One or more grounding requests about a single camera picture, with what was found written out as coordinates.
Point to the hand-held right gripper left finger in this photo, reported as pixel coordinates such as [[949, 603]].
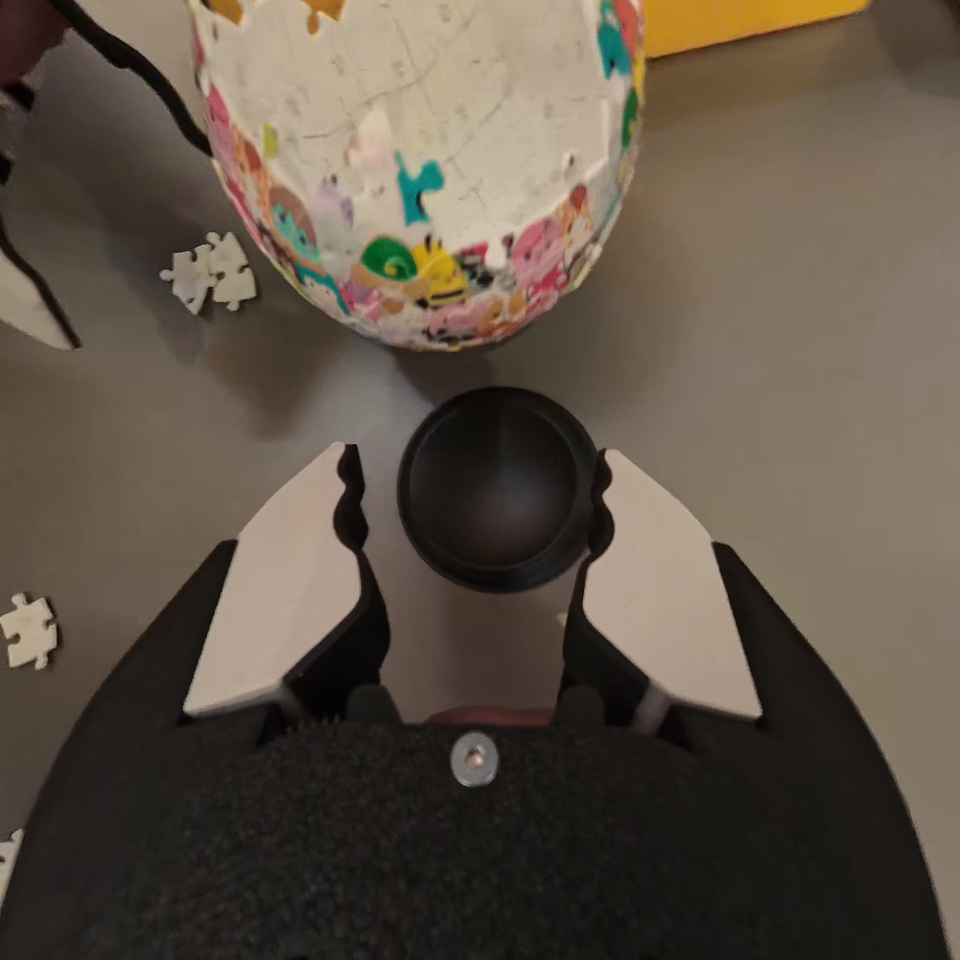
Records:
[[270, 615]]

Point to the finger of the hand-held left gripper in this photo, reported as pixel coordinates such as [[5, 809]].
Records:
[[143, 83], [23, 293]]

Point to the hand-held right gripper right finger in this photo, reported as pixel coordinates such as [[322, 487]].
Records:
[[675, 615]]

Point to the black ball stand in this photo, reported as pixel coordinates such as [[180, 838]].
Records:
[[495, 488]]

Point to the colourful puzzle ball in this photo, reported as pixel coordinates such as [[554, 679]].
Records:
[[450, 120]]

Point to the yellow plastic bin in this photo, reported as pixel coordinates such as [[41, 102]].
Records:
[[743, 23]]

